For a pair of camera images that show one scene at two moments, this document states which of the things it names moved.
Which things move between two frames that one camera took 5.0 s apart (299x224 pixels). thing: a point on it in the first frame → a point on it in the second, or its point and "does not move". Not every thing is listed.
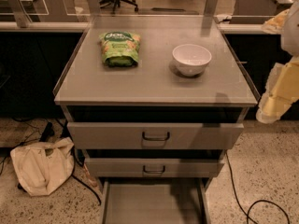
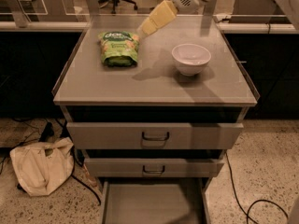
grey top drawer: (151, 135) does not move
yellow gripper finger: (282, 91) → (186, 1)
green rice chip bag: (121, 49) does not move
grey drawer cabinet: (154, 102) does not move
